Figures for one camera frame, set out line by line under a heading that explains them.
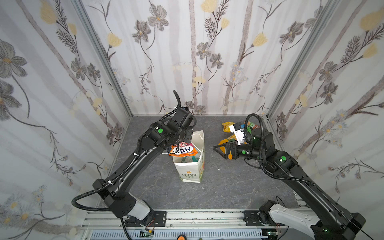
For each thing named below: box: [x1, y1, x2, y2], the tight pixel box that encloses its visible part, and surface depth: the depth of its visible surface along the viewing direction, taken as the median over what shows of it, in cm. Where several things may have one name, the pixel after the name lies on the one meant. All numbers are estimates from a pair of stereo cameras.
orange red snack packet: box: [169, 142, 198, 157], surface depth 65 cm
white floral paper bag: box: [172, 129, 205, 184], surface depth 76 cm
